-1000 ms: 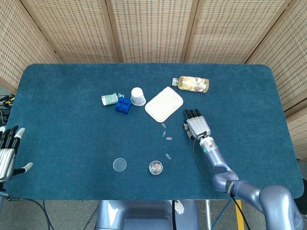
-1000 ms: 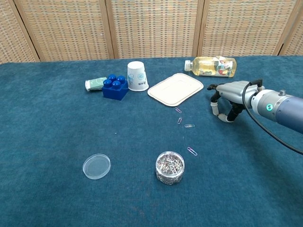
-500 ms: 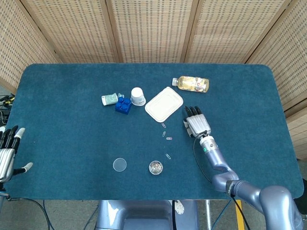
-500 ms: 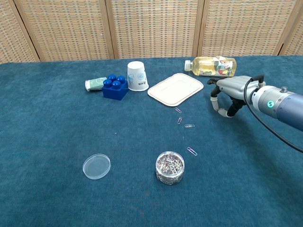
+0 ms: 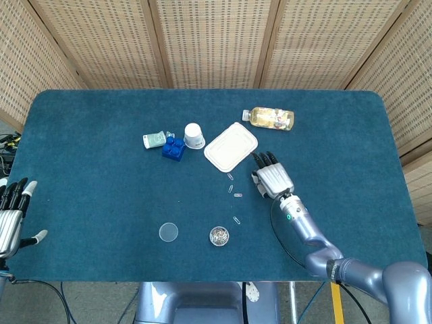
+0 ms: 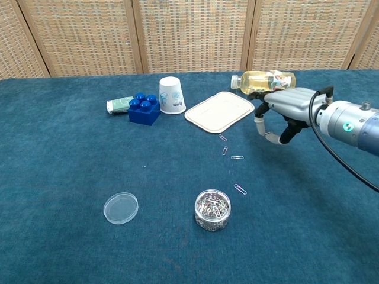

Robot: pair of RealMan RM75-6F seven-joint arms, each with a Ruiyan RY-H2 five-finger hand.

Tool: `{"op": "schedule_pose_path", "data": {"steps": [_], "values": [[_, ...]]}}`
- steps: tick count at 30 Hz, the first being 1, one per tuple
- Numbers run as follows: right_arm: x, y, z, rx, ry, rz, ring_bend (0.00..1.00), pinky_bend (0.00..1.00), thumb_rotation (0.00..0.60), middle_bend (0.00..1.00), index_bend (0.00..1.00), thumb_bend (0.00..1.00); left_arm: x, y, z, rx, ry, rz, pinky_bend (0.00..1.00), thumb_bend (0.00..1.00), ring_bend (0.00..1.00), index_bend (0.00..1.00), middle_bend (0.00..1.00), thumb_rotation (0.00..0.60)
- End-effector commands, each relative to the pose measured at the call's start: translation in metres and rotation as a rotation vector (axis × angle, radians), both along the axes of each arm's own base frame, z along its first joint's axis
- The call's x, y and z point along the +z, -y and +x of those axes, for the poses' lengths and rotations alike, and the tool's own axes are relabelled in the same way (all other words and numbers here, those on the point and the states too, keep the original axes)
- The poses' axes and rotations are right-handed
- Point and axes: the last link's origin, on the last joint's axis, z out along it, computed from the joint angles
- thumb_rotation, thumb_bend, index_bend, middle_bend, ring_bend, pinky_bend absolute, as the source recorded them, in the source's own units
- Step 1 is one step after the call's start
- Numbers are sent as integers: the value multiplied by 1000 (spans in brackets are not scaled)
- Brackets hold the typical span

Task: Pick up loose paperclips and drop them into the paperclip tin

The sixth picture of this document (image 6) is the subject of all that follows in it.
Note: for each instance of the blue toy building block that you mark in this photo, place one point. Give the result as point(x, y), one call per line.
point(144, 114)

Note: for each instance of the woven folding screen panel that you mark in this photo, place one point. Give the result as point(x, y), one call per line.
point(368, 50)
point(83, 35)
point(192, 35)
point(308, 35)
point(14, 44)

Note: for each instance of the blue silver paperclip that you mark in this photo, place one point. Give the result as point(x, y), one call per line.
point(237, 157)

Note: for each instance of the clear jar of paperclips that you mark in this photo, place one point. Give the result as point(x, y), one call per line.
point(212, 211)

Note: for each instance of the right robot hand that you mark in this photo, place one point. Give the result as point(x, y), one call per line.
point(293, 103)

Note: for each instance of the teal table cloth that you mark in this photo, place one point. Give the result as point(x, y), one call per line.
point(89, 177)

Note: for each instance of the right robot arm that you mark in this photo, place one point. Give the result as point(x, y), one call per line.
point(352, 124)

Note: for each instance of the beige rectangular tray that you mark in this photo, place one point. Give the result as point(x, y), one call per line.
point(219, 112)

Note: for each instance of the bottle of yellow liquid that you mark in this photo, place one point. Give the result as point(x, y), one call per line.
point(260, 81)

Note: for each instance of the white paper cup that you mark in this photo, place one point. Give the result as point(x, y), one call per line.
point(171, 96)

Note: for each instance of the clear round plastic lid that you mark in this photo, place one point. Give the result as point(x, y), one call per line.
point(120, 208)

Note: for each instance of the green white rolled packet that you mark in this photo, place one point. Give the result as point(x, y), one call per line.
point(118, 105)

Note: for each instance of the purple paperclip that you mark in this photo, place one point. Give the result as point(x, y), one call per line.
point(222, 137)
point(240, 189)
point(225, 150)

